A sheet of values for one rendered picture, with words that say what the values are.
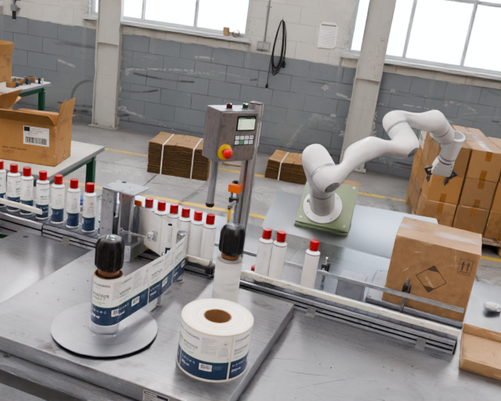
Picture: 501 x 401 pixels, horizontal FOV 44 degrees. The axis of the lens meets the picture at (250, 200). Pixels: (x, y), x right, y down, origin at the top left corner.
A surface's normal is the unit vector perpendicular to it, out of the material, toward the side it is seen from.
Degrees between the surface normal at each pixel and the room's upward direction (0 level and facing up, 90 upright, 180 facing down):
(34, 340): 0
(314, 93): 90
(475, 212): 85
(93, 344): 0
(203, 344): 90
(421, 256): 90
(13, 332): 0
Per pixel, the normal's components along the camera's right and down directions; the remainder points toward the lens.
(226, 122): 0.57, 0.33
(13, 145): -0.05, 0.30
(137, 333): 0.13, -0.94
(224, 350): 0.23, 0.34
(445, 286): -0.34, 0.25
